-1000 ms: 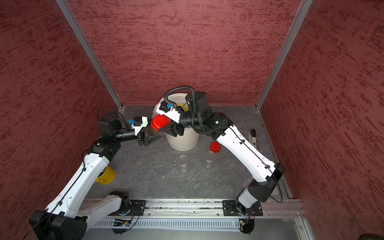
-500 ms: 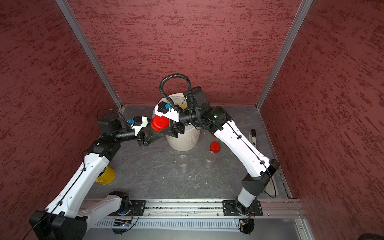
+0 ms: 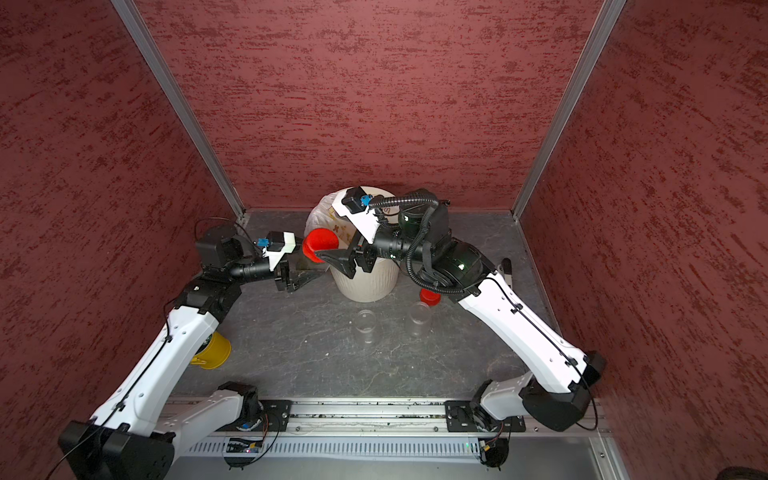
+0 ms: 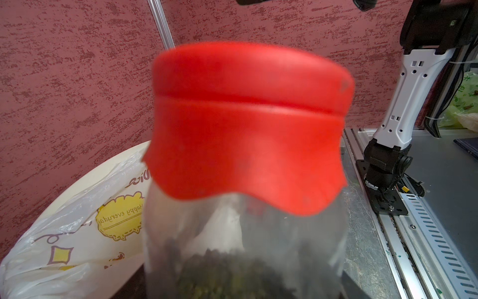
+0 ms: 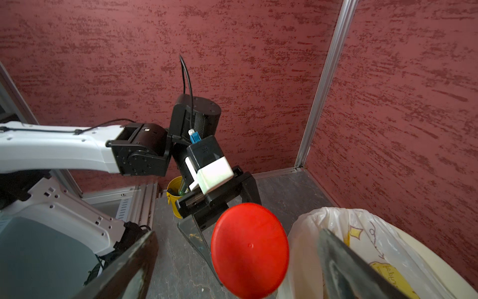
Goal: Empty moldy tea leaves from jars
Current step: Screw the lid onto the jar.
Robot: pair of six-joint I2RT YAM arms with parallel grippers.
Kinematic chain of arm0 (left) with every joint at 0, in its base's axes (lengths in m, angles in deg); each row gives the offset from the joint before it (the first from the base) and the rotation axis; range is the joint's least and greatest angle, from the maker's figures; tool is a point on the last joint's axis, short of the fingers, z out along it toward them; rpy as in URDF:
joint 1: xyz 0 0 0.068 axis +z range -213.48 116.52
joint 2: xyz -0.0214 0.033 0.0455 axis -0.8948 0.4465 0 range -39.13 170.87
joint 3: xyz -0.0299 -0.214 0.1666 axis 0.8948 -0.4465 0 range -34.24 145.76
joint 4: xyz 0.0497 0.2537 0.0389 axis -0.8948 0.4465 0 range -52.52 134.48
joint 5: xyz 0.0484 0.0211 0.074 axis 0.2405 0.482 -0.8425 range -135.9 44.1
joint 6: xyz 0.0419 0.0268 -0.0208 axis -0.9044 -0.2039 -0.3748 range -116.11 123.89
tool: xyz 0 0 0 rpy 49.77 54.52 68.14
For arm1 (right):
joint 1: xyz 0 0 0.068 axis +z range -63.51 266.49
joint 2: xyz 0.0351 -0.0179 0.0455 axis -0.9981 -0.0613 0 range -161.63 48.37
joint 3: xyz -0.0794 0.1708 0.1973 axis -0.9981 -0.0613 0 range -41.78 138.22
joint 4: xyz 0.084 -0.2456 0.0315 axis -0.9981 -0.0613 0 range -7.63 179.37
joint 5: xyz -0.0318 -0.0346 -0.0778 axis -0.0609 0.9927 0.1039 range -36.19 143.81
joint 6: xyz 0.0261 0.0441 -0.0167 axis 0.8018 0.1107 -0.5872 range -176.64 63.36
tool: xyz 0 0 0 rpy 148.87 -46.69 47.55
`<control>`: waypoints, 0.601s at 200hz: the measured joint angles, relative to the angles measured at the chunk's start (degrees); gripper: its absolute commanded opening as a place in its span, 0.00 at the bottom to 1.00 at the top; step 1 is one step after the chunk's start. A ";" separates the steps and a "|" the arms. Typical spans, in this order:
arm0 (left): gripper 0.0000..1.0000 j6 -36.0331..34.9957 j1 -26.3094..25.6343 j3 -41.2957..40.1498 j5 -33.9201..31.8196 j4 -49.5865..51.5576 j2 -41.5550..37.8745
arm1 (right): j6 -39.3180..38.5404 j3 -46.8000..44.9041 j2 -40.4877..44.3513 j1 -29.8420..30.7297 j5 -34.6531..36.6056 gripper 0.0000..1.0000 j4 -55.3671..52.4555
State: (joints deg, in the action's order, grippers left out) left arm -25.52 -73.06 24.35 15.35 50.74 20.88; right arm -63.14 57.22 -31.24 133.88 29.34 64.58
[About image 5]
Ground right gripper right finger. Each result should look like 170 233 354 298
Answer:
318 229 407 299

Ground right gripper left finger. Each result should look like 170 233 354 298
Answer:
74 231 159 299

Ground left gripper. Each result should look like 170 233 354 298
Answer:
176 166 261 230

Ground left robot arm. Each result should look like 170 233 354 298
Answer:
1 94 261 267

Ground white printed bin liner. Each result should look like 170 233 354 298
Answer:
278 208 453 299

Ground yellow pencil cup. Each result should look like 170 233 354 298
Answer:
166 176 182 219

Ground cream plastic waste bin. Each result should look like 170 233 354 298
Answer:
392 225 478 299

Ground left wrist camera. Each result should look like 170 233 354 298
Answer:
185 129 234 194

